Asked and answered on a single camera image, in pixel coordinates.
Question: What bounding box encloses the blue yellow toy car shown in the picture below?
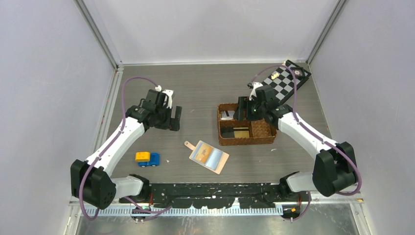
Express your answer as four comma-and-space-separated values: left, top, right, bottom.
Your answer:
135, 152, 161, 167

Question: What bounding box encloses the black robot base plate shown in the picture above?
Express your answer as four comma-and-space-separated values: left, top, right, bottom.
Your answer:
130, 183, 309, 209

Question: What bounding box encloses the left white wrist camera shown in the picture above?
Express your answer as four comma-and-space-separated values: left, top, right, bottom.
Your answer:
162, 89, 174, 109

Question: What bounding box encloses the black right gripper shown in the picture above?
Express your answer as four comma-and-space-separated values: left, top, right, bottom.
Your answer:
233, 96, 266, 121

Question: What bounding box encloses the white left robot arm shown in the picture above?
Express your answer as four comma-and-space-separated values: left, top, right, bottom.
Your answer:
70, 89, 182, 210

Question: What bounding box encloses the aluminium frame rail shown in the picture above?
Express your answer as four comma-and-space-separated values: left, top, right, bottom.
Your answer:
74, 0, 124, 150

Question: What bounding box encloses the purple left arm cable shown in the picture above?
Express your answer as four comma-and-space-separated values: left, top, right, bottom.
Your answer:
78, 76, 174, 223

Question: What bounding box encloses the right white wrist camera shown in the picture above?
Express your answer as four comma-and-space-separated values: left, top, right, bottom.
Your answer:
247, 82, 263, 101

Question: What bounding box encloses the small black square box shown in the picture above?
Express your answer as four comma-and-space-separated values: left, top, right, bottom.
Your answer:
291, 67, 306, 79

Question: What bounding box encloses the beige leather card holder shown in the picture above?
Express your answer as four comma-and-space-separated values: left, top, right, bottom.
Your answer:
184, 141, 230, 174

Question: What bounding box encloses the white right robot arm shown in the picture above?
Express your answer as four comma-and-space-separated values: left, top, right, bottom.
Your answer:
233, 82, 362, 201

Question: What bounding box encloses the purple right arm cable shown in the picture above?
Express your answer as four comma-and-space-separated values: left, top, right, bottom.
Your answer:
251, 65, 363, 222

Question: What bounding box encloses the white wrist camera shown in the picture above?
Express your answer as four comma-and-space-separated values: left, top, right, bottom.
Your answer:
162, 89, 174, 109
247, 82, 263, 101

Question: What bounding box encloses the woven wicker divided basket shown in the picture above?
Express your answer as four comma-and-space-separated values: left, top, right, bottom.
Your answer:
217, 103, 277, 146

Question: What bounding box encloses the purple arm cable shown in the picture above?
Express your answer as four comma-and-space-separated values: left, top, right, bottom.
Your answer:
251, 65, 363, 222
78, 76, 174, 223

